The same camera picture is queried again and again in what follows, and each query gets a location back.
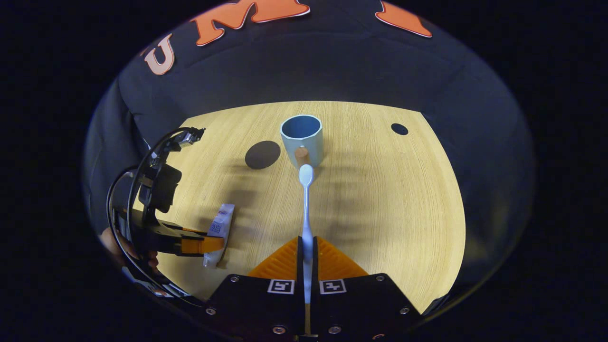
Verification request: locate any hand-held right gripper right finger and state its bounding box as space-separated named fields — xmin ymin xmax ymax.
xmin=311 ymin=236 xmax=423 ymax=340

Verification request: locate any black cable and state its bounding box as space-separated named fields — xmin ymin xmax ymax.
xmin=107 ymin=127 xmax=207 ymax=304

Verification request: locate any blue cup with wooden handle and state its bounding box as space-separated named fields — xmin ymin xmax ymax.
xmin=280 ymin=114 xmax=324 ymax=170

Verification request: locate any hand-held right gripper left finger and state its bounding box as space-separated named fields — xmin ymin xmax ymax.
xmin=202 ymin=236 xmax=307 ymax=340

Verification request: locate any white toothbrush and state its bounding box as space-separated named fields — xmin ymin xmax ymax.
xmin=298 ymin=164 xmax=315 ymax=304

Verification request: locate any white toothpaste tube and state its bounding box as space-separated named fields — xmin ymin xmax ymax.
xmin=203 ymin=204 xmax=236 ymax=267

